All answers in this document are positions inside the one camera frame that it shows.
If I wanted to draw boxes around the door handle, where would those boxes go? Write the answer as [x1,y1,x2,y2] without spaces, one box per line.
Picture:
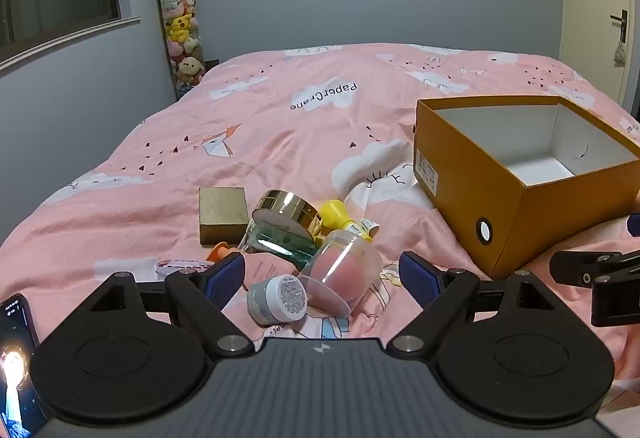
[610,9,629,64]

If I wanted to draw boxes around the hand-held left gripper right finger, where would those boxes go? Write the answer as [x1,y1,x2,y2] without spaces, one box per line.
[386,251,562,360]

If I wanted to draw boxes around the gold glitter box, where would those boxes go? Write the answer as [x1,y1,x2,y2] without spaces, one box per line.
[199,187,250,246]

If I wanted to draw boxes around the round red white tin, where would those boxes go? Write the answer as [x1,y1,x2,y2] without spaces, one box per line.
[156,259,215,280]

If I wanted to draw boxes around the clear tube of plush toys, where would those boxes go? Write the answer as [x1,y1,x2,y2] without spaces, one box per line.
[152,0,206,100]

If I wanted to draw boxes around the clear case with pink sponge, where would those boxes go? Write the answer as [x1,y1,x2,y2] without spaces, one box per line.
[298,231,383,317]

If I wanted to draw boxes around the smartphone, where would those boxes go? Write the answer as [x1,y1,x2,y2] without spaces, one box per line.
[0,293,49,438]

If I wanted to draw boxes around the yellow bottle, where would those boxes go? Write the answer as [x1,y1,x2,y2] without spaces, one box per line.
[320,199,362,232]

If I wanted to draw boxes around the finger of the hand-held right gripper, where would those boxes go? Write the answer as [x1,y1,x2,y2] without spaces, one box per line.
[549,249,640,290]
[591,268,640,328]

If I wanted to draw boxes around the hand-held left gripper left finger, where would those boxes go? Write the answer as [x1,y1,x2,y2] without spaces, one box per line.
[82,252,255,359]

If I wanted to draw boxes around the gold lidded cosmetic jar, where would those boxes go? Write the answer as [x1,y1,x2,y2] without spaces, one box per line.
[251,189,323,244]

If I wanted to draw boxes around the pink pump bottle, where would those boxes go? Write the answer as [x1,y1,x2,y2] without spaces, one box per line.
[209,242,303,291]

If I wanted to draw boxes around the orange cardboard box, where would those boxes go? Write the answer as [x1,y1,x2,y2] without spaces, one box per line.
[413,94,640,280]

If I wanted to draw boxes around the pink printed blanket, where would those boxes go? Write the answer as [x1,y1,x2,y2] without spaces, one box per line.
[0,43,640,438]

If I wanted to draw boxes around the small yellow white tube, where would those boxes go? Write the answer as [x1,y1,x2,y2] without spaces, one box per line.
[346,218,380,239]

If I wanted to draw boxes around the small grey jar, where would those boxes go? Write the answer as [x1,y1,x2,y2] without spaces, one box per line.
[246,274,310,326]

